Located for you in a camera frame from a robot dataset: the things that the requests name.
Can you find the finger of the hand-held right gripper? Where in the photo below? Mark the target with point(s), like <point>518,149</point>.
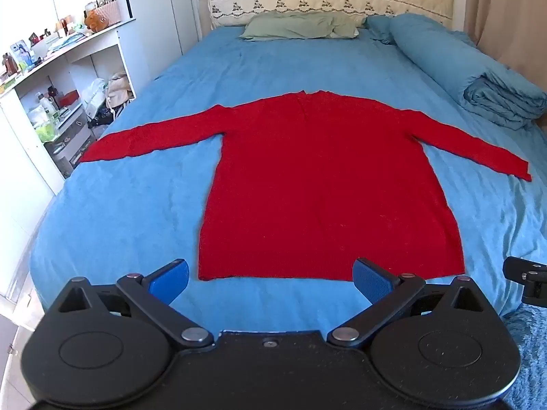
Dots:
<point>527,274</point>

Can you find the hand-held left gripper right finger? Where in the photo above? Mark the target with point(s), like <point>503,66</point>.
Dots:
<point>369,282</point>

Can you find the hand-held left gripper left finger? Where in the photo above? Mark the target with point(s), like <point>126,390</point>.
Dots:
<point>171,282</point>

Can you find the red knit sweater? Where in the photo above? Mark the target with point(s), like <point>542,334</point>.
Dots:
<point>324,188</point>

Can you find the bed with blue sheet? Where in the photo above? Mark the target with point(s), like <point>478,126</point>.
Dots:
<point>141,205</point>

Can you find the blue fluffy rug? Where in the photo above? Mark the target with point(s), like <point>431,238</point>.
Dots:
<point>530,363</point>

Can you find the beige cloth bag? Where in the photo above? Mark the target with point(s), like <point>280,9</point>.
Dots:
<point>117,89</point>

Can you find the green plastic bag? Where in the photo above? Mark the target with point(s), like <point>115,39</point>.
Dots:
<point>45,126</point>

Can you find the white plastic bag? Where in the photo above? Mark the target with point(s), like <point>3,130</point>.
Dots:
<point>94,96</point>

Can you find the red box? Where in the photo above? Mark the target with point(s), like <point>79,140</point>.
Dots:
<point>69,99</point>

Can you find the rolled blue duvet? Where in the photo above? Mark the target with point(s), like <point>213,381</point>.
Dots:
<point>453,59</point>

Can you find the white shelf unit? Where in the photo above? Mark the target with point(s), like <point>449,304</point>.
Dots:
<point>25,106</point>

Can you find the beige curtain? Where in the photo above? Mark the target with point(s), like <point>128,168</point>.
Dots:
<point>504,17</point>

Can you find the green pillow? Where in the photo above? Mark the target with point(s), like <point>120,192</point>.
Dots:
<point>299,25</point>

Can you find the white wardrobe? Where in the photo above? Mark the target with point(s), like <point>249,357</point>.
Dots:
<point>162,13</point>

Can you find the brown teddy bear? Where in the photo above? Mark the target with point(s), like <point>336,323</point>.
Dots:
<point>93,21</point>

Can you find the pink basket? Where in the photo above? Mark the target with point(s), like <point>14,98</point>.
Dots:
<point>109,13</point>

